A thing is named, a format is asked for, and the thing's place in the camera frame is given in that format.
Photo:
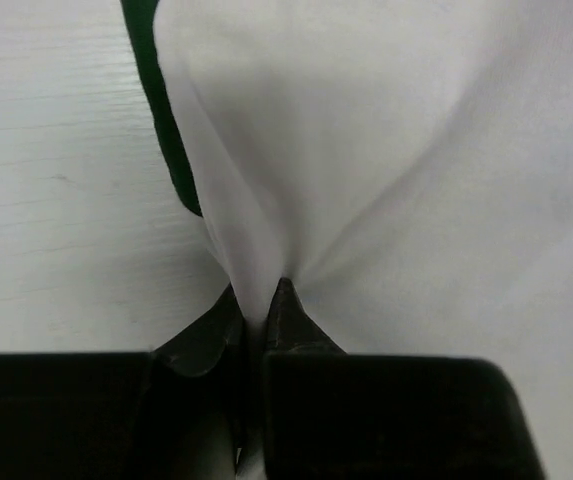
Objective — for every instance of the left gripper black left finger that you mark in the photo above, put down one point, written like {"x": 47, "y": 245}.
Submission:
{"x": 170, "y": 413}

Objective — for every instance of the green and white t shirt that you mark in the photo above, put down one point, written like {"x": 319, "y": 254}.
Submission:
{"x": 408, "y": 164}

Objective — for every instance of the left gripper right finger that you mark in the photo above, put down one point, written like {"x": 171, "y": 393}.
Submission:
{"x": 333, "y": 415}

